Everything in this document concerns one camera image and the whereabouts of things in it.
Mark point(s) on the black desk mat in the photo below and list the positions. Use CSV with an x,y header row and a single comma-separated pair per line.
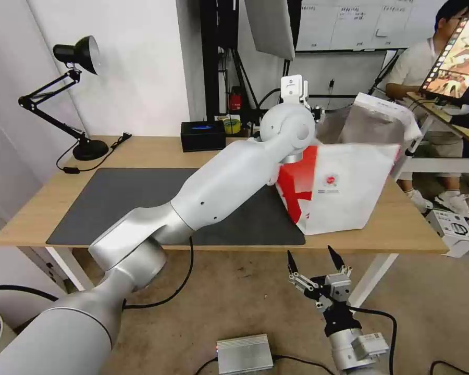
x,y
121,203

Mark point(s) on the tilted computer monitor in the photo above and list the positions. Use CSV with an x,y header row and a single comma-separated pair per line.
x,y
459,64

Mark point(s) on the wooden side desk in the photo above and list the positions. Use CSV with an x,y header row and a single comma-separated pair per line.
x,y
467,131

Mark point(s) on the black desk lamp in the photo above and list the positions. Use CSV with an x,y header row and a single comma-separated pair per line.
x,y
88,148

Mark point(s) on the white wall board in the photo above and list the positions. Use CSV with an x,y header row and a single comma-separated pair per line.
x,y
355,23

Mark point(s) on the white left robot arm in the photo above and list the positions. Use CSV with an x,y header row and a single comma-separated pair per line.
x,y
219,183

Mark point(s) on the black box blue display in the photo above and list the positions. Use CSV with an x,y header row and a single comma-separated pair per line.
x,y
203,136

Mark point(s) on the white red takeout bag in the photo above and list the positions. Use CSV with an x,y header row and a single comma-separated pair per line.
x,y
348,187

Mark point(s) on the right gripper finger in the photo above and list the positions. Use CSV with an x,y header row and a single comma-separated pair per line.
x,y
293,267
337,259

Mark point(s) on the yellow green tape roll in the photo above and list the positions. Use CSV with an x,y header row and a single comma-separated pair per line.
x,y
232,127

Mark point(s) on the white table leg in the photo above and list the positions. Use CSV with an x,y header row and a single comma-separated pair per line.
x,y
64,269
375,279

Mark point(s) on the silver power supply box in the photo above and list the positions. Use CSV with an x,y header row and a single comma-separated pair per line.
x,y
244,353

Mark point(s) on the white cardboard box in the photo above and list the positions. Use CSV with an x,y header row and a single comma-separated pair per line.
x,y
453,230

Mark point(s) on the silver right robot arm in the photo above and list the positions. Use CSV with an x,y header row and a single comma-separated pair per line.
x,y
349,349

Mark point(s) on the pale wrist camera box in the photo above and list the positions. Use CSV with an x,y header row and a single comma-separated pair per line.
x,y
339,291

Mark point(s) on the person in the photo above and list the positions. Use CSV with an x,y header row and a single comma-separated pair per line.
x,y
414,66

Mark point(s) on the black light stand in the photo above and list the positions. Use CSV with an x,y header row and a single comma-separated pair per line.
x,y
215,58

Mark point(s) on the red canister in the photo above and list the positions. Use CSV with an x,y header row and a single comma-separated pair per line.
x,y
235,99

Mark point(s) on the grey softbox light panel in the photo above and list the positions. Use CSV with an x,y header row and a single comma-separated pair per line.
x,y
269,27

